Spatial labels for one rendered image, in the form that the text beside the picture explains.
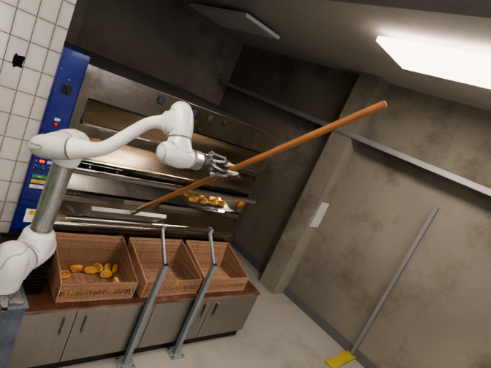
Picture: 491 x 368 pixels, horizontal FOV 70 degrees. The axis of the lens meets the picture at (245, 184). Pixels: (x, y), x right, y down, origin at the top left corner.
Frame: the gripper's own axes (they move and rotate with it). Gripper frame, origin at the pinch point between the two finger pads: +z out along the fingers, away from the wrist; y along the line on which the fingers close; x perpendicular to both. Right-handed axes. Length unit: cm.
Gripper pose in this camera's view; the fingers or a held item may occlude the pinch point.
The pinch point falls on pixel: (231, 169)
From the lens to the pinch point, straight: 176.3
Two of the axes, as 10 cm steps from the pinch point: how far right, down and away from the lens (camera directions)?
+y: 0.8, 9.5, -2.9
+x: 7.1, -2.6, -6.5
